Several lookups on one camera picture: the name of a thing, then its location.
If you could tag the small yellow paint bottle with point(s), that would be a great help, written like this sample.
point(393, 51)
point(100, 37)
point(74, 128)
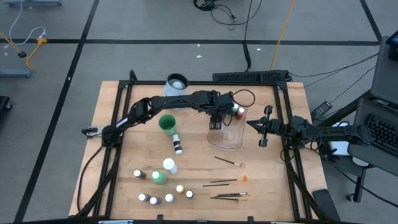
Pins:
point(180, 188)

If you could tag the small brown paint bottle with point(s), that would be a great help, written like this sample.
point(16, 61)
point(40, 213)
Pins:
point(139, 173)

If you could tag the green plastic cup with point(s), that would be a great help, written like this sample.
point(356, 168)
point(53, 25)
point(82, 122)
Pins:
point(168, 123)

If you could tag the orange fan paint brush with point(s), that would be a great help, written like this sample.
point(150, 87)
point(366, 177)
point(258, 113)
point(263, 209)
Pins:
point(244, 179)

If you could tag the grey cart base bar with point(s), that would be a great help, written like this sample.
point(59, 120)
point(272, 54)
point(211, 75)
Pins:
point(15, 73)
point(31, 3)

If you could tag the black floor disc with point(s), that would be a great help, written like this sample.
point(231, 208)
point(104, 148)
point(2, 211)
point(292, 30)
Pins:
point(21, 54)

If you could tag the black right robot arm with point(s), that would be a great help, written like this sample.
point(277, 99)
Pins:
point(329, 133)

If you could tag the silver metal bracket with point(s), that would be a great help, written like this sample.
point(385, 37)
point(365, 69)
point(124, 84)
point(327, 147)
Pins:
point(91, 131)

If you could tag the open laptop black keyboard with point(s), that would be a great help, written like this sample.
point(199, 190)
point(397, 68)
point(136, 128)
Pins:
point(379, 133)

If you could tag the white printed paper box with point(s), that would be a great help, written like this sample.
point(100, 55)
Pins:
point(340, 148)

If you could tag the large green paint bottle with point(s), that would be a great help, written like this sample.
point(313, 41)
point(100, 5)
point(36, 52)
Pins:
point(158, 177)

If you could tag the black aluminium table frame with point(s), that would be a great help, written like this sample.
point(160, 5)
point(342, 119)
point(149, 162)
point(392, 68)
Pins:
point(199, 83)

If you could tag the black slotted controller box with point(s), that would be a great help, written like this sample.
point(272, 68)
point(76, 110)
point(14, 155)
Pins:
point(248, 76)

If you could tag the black flat pedal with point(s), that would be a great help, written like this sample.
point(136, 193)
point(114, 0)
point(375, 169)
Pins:
point(325, 202)

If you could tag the thin paintbrush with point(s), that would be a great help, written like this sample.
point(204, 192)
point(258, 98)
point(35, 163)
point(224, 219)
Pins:
point(227, 160)

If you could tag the black power adapter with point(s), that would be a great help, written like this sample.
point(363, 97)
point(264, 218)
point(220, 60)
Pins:
point(321, 109)

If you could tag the small grey-brown paint bottle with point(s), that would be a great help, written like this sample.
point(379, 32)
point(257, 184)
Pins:
point(143, 197)

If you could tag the clear plastic storage bin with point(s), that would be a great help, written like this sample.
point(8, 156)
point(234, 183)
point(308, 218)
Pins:
point(230, 137)

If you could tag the small purple paint bottle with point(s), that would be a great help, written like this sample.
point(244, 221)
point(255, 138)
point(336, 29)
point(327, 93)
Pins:
point(154, 200)

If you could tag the large white paint bottle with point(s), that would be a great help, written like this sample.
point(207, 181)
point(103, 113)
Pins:
point(168, 163)

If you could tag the small green paint bottle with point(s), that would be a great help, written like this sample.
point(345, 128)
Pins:
point(235, 108)

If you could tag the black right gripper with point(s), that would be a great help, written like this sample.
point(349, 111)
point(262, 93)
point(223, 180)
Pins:
point(272, 127)

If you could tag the grey closed laptop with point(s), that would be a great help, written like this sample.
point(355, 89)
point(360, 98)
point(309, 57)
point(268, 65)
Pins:
point(384, 77)

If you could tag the small red paint bottle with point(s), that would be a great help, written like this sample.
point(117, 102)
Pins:
point(240, 113)

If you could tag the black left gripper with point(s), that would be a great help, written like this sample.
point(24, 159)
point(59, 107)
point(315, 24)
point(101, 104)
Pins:
point(222, 101)

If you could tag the thin brush copper ferrule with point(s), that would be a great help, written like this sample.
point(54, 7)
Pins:
point(217, 185)

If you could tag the tilted white cup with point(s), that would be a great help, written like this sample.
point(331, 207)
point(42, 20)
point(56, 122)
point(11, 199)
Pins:
point(175, 88)

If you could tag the Lamp Black paint bottle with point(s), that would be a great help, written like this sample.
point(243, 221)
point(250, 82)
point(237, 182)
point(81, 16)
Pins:
point(189, 194)

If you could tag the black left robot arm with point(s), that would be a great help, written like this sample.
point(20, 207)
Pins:
point(174, 101)

